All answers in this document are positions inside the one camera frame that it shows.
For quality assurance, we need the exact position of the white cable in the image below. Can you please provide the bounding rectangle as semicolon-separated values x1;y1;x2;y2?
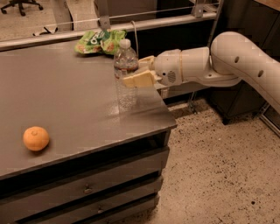
129;20;140;58

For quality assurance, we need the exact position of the grey metal rail frame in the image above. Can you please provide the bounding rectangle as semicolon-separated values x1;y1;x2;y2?
0;0;226;115

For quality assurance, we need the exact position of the clear plastic water bottle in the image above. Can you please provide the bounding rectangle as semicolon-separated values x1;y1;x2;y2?
114;38;138;113

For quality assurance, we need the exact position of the black office chair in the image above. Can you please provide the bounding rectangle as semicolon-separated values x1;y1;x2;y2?
1;0;44;17

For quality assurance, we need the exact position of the grey drawer cabinet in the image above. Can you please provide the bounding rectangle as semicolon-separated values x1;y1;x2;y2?
0;130;170;224

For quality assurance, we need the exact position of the orange fruit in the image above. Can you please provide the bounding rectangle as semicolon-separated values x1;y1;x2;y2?
23;126;50;151

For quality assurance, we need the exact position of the dark cabinet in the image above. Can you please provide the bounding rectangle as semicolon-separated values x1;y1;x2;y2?
208;0;280;125

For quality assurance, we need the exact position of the green chip bag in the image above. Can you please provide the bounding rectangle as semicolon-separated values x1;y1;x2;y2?
74;29;127;55

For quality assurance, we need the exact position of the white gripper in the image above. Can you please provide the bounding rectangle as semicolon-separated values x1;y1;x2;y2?
122;49;182;88

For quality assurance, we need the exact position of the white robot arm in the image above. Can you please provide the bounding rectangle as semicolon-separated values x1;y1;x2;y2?
122;31;280;113

